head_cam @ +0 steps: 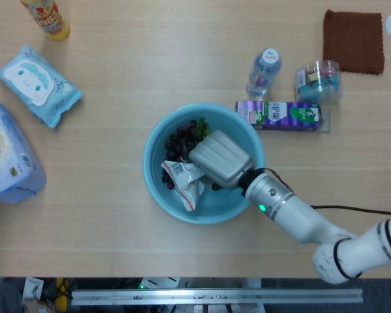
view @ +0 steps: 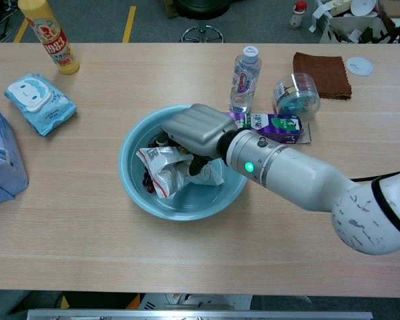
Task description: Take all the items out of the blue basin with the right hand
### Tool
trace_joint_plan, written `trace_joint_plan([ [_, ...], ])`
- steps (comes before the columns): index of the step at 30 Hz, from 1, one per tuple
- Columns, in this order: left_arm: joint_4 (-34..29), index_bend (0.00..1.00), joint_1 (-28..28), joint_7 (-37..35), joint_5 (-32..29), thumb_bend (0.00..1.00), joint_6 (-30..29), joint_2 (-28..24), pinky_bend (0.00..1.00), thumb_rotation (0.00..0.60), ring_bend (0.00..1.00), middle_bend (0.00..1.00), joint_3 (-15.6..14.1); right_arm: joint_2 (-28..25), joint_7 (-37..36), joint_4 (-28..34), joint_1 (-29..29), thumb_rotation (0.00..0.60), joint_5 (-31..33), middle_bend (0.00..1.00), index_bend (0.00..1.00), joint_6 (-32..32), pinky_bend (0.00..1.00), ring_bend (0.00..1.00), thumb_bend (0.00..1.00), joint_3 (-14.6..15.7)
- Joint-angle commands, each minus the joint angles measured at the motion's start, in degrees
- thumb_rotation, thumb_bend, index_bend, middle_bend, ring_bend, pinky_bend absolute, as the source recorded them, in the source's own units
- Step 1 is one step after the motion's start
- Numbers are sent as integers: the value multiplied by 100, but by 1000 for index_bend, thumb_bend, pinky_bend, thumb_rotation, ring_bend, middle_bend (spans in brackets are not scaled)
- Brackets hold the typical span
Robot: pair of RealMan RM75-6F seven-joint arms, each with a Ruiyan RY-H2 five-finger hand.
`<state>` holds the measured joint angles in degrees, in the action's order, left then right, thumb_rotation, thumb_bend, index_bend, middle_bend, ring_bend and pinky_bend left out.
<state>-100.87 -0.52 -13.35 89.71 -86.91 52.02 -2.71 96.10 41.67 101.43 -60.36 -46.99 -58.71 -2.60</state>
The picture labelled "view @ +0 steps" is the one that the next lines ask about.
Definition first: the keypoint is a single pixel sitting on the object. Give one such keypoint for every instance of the clear water bottle white cap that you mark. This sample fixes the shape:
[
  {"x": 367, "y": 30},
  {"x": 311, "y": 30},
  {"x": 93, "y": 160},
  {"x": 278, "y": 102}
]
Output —
[{"x": 245, "y": 83}]

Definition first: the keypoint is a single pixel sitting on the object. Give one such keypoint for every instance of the brown folded cloth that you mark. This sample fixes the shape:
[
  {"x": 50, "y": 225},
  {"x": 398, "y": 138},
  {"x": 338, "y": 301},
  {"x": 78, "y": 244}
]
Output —
[{"x": 323, "y": 73}]

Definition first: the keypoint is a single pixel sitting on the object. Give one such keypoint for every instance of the clear jar of clips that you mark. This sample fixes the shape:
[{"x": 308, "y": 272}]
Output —
[{"x": 296, "y": 100}]

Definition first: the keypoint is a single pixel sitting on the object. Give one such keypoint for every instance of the chrome stool base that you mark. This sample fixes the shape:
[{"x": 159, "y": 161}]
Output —
[{"x": 203, "y": 35}]

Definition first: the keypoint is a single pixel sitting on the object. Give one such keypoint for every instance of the large blue tissue package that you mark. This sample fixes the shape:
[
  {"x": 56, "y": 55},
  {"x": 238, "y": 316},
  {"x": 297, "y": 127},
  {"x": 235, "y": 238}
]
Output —
[{"x": 3, "y": 160}]

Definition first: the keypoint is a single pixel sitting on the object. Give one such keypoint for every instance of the light blue plastic basin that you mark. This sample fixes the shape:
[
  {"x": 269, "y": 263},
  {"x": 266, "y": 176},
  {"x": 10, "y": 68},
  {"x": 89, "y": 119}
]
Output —
[{"x": 193, "y": 203}]

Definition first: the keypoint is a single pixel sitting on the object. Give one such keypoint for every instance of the white round bowl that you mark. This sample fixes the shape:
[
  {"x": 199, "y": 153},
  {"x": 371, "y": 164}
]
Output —
[{"x": 363, "y": 6}]

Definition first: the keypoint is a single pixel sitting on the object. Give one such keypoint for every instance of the yellow cartoon print canister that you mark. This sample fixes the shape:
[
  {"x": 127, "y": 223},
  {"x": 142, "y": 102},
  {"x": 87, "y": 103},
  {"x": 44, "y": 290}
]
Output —
[{"x": 53, "y": 43}]

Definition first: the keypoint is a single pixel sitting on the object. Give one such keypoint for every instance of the black stool seat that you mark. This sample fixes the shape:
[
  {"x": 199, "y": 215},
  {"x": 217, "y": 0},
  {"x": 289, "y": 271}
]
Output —
[{"x": 201, "y": 8}]

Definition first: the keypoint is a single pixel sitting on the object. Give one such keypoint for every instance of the blue wet wipes pack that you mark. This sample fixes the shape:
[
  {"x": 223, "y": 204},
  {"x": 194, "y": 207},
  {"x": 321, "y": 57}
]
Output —
[{"x": 36, "y": 100}]

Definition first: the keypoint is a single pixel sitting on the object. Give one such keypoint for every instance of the dark purple grape bunch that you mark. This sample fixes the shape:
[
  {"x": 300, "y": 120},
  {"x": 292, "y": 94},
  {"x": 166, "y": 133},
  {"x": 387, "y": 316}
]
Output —
[{"x": 149, "y": 188}]

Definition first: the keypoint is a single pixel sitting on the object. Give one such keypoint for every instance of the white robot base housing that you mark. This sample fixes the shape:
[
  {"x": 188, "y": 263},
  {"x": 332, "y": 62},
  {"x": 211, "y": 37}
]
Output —
[{"x": 200, "y": 301}]

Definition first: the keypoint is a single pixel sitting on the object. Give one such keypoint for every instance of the white storage basket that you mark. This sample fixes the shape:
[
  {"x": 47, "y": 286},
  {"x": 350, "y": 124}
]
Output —
[{"x": 353, "y": 25}]

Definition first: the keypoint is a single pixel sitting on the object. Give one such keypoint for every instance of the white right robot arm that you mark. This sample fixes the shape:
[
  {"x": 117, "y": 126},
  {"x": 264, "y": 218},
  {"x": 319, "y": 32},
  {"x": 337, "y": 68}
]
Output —
[{"x": 303, "y": 176}]

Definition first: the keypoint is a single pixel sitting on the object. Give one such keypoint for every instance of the aluminium profile rail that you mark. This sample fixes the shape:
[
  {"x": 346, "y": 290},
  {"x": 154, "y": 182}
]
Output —
[{"x": 200, "y": 315}]

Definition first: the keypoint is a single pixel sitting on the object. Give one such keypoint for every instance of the brown cardboard box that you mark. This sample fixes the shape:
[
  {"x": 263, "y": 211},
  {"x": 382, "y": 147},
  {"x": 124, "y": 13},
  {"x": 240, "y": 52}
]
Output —
[{"x": 169, "y": 8}]

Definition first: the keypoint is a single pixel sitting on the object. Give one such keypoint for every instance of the purple green milk carton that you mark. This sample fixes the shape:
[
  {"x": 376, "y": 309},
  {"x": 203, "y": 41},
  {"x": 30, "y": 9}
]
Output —
[{"x": 280, "y": 128}]

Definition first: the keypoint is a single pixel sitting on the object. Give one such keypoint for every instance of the white green snack bag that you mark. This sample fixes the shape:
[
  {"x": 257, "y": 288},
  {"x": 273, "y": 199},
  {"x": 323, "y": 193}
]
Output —
[{"x": 160, "y": 166}]

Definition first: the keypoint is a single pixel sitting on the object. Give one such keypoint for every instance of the red white bottle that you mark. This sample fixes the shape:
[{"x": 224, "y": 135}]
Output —
[{"x": 298, "y": 15}]

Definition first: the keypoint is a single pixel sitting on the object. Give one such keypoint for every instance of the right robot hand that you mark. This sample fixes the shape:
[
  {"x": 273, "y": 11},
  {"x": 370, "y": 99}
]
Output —
[{"x": 200, "y": 130}]

